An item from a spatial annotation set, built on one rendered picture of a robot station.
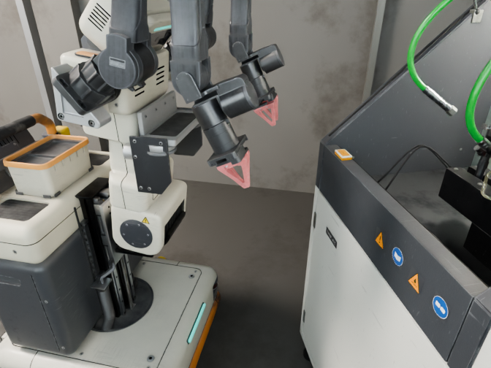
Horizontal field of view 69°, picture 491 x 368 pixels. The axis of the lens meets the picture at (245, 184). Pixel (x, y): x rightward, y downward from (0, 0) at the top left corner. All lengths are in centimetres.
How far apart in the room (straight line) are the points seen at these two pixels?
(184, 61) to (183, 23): 6
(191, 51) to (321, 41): 180
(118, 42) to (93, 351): 105
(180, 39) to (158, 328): 105
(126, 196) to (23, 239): 28
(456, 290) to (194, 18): 63
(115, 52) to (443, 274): 70
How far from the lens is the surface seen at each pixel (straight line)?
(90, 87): 80
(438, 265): 72
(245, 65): 112
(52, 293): 124
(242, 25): 110
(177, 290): 156
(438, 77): 123
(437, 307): 75
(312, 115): 253
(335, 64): 245
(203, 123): 72
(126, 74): 73
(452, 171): 100
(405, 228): 78
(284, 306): 186
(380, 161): 123
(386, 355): 97
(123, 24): 74
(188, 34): 69
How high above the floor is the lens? 137
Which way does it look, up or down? 29 degrees down
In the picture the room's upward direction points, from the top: straight up
